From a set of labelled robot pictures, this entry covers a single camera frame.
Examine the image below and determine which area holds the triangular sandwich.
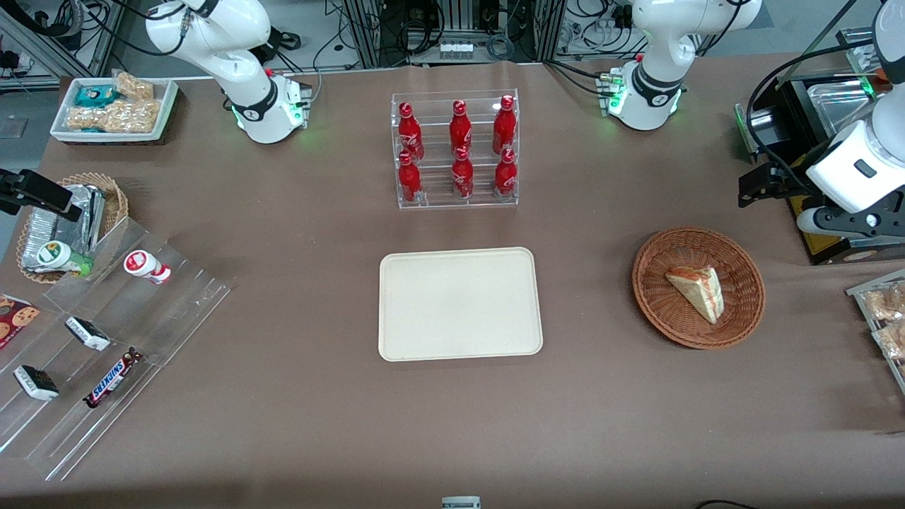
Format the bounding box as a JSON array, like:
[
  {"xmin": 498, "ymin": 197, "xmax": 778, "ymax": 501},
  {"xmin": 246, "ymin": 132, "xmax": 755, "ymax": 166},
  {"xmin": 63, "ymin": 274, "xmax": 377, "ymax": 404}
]
[{"xmin": 665, "ymin": 265, "xmax": 725, "ymax": 325}]

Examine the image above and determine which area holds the light wicker basket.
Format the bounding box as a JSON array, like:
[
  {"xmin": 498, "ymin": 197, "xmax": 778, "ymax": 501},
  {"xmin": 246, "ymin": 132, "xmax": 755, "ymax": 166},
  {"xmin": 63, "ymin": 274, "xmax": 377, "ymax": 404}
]
[{"xmin": 16, "ymin": 172, "xmax": 130, "ymax": 285}]

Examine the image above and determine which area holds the clear bread tray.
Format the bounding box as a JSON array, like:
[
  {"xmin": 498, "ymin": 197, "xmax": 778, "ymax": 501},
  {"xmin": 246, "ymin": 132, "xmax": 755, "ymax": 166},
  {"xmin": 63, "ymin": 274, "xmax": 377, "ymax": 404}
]
[{"xmin": 846, "ymin": 269, "xmax": 905, "ymax": 395}]

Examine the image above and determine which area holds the metal rack tray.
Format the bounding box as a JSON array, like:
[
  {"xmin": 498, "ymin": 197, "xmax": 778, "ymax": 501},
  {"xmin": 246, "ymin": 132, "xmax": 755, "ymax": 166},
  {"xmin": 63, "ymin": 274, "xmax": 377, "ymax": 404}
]
[{"xmin": 836, "ymin": 27, "xmax": 881, "ymax": 71}]

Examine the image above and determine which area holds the brown wicker basket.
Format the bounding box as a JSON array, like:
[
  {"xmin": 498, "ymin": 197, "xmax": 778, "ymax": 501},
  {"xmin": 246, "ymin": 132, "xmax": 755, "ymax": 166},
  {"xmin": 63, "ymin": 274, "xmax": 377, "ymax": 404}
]
[{"xmin": 632, "ymin": 226, "xmax": 766, "ymax": 351}]

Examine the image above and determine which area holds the white snack tray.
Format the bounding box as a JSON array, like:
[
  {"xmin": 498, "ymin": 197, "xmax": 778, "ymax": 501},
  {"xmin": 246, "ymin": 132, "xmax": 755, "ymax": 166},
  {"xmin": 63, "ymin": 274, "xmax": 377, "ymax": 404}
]
[{"xmin": 49, "ymin": 76, "xmax": 180, "ymax": 146}]

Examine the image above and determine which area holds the beige plastic tray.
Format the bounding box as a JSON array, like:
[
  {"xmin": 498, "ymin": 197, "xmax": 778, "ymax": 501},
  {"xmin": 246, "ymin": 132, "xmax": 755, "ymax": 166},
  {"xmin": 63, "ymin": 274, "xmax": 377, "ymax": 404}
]
[{"xmin": 379, "ymin": 247, "xmax": 544, "ymax": 363}]

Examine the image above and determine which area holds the black fryer machine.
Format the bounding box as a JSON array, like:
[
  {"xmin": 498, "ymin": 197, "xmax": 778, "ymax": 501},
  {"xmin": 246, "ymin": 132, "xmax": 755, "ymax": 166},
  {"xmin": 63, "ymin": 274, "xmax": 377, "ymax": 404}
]
[{"xmin": 734, "ymin": 28, "xmax": 905, "ymax": 267}]

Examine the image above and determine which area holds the silver foil package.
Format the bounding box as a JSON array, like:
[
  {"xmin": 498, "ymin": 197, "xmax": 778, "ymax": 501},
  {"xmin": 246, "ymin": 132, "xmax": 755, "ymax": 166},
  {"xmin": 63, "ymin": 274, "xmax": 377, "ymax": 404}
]
[
  {"xmin": 20, "ymin": 209, "xmax": 78, "ymax": 273},
  {"xmin": 60, "ymin": 184, "xmax": 107, "ymax": 255}
]

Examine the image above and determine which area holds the green white yogurt bottle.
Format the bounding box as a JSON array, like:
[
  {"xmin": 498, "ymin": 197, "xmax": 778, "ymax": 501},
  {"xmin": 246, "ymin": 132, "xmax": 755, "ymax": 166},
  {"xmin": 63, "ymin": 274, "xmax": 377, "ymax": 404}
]
[{"xmin": 37, "ymin": 240, "xmax": 94, "ymax": 278}]

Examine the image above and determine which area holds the steel fryer pan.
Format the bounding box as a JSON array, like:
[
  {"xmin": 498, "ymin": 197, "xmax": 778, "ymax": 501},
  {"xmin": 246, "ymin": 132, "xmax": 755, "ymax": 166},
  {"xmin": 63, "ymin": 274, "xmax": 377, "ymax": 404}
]
[{"xmin": 806, "ymin": 79, "xmax": 879, "ymax": 122}]

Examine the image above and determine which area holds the large rice cracker pack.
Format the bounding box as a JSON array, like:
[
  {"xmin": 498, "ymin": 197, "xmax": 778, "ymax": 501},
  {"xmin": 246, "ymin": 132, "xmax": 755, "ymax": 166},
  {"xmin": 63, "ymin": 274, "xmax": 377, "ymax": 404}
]
[{"xmin": 66, "ymin": 99, "xmax": 162, "ymax": 135}]

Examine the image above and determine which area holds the teal snack packet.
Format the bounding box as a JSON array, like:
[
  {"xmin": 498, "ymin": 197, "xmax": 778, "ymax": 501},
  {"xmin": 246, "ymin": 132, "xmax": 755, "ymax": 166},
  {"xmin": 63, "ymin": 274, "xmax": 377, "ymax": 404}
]
[{"xmin": 74, "ymin": 85, "xmax": 117, "ymax": 108}]

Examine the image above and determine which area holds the cookie packet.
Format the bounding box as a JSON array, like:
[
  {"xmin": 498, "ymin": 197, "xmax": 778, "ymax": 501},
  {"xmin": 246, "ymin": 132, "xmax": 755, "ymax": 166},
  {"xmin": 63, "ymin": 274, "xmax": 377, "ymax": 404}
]
[{"xmin": 0, "ymin": 293, "xmax": 41, "ymax": 351}]

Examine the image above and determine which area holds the red white yogurt bottle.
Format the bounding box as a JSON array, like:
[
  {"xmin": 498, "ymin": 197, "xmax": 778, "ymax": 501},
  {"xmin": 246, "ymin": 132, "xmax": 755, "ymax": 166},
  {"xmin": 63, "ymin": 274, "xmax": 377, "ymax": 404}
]
[{"xmin": 124, "ymin": 250, "xmax": 172, "ymax": 286}]

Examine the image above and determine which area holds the wrapped bread pack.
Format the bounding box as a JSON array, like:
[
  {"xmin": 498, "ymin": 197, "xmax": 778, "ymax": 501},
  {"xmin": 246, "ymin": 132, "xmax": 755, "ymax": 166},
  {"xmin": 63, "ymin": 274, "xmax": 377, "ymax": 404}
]
[
  {"xmin": 864, "ymin": 283, "xmax": 905, "ymax": 322},
  {"xmin": 873, "ymin": 324, "xmax": 905, "ymax": 361}
]

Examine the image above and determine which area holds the small rice cracker pack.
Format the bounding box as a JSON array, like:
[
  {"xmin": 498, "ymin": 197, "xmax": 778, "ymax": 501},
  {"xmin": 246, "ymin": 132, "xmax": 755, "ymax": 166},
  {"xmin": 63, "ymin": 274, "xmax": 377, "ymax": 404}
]
[{"xmin": 113, "ymin": 71, "xmax": 155, "ymax": 101}]

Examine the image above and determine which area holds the black white snack bar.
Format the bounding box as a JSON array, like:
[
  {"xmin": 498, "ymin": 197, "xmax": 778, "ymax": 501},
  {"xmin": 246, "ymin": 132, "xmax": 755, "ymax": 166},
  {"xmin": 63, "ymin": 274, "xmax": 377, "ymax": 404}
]
[
  {"xmin": 13, "ymin": 365, "xmax": 60, "ymax": 402},
  {"xmin": 65, "ymin": 316, "xmax": 112, "ymax": 352}
]

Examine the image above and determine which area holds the clear acrylic stepped shelf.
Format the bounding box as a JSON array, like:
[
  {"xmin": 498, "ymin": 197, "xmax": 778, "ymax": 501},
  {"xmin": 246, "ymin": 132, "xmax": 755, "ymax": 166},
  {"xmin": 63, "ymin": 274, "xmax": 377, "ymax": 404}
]
[{"xmin": 0, "ymin": 216, "xmax": 234, "ymax": 483}]

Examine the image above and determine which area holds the snickers bar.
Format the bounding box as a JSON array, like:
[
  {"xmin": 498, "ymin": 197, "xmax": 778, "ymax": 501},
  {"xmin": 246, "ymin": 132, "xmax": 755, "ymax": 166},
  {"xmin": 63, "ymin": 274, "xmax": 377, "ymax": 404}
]
[{"xmin": 83, "ymin": 348, "xmax": 144, "ymax": 409}]

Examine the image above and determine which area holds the red cola bottle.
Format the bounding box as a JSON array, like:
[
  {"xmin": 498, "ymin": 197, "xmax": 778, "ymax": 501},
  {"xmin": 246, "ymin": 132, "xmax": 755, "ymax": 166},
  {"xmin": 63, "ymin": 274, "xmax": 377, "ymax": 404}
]
[
  {"xmin": 449, "ymin": 100, "xmax": 473, "ymax": 158},
  {"xmin": 492, "ymin": 95, "xmax": 518, "ymax": 156},
  {"xmin": 397, "ymin": 151, "xmax": 424, "ymax": 204},
  {"xmin": 397, "ymin": 102, "xmax": 425, "ymax": 163},
  {"xmin": 451, "ymin": 147, "xmax": 475, "ymax": 200},
  {"xmin": 494, "ymin": 148, "xmax": 518, "ymax": 199}
]

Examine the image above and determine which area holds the clear acrylic bottle rack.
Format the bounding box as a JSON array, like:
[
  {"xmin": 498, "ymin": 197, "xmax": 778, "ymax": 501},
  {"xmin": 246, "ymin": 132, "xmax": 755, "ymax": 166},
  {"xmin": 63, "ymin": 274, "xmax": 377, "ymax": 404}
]
[{"xmin": 391, "ymin": 88, "xmax": 520, "ymax": 210}]

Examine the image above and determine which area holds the aluminium equipment rack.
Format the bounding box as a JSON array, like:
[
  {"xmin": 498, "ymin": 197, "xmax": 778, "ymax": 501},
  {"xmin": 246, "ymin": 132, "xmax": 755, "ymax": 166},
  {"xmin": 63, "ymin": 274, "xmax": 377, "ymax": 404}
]
[{"xmin": 343, "ymin": 0, "xmax": 566, "ymax": 68}]

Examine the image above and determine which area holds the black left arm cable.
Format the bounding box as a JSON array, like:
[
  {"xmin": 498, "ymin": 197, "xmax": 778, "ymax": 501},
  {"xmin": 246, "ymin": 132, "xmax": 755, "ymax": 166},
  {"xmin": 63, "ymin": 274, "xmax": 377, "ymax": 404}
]
[{"xmin": 745, "ymin": 39, "xmax": 881, "ymax": 197}]

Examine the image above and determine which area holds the aluminium frame bar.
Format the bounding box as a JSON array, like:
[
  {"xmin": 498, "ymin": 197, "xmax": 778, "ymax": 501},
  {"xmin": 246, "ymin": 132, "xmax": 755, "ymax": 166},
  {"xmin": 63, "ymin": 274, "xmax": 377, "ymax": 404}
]
[{"xmin": 0, "ymin": 0, "xmax": 117, "ymax": 89}]

